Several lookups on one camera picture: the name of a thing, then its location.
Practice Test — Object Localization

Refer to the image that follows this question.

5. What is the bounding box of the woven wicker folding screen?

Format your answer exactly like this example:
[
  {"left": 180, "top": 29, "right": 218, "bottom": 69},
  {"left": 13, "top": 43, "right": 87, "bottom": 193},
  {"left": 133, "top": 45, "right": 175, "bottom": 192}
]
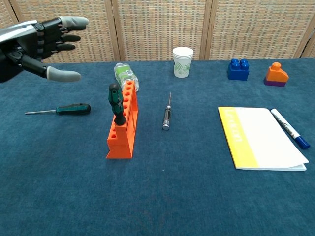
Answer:
[{"left": 0, "top": 0, "right": 315, "bottom": 65}]

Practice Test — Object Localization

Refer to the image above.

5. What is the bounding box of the orange purple building block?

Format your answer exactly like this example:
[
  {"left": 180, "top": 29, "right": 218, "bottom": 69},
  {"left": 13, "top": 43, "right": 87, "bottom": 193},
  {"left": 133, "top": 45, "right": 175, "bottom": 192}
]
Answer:
[{"left": 264, "top": 61, "right": 290, "bottom": 87}]

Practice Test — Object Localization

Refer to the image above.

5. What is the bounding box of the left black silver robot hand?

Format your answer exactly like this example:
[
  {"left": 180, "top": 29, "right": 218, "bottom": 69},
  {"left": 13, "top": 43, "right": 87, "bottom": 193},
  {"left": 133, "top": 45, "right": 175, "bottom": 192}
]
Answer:
[{"left": 0, "top": 16, "right": 90, "bottom": 84}]

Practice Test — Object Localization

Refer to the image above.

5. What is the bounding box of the white marker blue cap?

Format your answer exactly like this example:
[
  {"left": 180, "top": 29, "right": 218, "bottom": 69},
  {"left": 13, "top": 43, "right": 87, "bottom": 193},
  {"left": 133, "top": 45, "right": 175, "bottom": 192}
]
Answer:
[{"left": 270, "top": 108, "right": 311, "bottom": 149}]

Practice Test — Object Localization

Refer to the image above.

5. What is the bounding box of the green screwdriver thin long shaft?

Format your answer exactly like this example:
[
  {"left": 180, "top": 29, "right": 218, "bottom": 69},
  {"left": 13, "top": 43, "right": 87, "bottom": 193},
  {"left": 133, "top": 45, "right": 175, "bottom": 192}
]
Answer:
[{"left": 108, "top": 83, "right": 127, "bottom": 126}]

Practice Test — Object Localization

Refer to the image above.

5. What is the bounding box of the white paper cup leaf print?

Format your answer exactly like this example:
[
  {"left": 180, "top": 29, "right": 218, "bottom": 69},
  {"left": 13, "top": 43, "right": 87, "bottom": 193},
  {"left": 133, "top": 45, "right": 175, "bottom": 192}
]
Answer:
[{"left": 172, "top": 47, "right": 194, "bottom": 79}]

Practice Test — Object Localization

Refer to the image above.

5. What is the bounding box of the blue building block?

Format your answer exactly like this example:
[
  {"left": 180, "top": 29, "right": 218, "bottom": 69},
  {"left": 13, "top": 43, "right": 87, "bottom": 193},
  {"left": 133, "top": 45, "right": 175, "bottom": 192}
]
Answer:
[{"left": 227, "top": 58, "right": 250, "bottom": 81}]

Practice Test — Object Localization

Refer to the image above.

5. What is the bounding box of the black silver precision screwdriver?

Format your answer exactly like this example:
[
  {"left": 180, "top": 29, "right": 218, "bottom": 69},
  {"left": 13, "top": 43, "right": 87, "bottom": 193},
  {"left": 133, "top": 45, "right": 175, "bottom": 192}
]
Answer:
[{"left": 161, "top": 91, "right": 172, "bottom": 131}]

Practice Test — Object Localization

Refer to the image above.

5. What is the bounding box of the yellow white notebook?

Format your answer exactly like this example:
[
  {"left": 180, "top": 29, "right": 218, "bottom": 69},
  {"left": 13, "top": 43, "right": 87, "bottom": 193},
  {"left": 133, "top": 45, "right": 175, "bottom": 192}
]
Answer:
[{"left": 218, "top": 106, "right": 310, "bottom": 172}]

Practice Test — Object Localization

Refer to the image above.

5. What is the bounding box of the clear plastic bottle green label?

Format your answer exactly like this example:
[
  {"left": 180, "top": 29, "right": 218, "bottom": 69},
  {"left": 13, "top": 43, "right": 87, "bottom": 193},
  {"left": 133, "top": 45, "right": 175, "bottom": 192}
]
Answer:
[{"left": 114, "top": 62, "right": 140, "bottom": 93}]

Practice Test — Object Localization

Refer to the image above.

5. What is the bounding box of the blue felt table cover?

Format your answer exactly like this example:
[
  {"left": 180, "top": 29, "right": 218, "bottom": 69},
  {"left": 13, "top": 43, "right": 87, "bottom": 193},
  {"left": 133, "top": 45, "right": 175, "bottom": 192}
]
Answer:
[{"left": 0, "top": 58, "right": 315, "bottom": 236}]

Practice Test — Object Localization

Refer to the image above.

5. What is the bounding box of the orange slotted tool rack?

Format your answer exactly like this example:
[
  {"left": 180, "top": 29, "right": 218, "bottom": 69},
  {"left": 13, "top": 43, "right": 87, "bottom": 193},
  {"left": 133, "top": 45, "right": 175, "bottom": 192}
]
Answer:
[{"left": 106, "top": 80, "right": 139, "bottom": 160}]

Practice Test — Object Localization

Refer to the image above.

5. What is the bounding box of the green screwdriver short thick shaft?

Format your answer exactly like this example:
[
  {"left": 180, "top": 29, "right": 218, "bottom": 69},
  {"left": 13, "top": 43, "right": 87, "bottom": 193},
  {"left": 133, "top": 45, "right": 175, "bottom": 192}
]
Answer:
[{"left": 25, "top": 103, "right": 92, "bottom": 116}]

